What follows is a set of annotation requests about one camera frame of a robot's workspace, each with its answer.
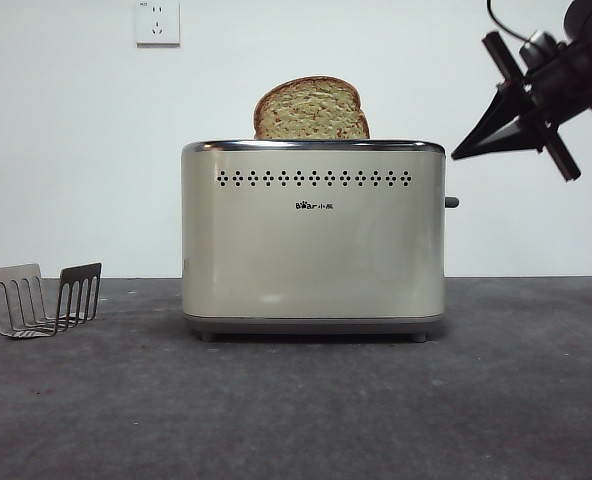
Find brown bread slice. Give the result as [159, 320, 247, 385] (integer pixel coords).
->
[253, 75, 371, 141]

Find cream two-slot toaster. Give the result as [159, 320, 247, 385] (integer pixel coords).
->
[180, 140, 448, 344]

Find slotted metal bread rack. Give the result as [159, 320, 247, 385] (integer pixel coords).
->
[0, 262, 103, 341]

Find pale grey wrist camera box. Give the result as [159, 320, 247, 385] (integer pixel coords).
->
[518, 29, 567, 69]

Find thin black camera cable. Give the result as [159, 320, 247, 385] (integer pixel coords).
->
[485, 0, 530, 44]

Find white wall socket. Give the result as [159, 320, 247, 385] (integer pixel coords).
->
[135, 0, 182, 49]

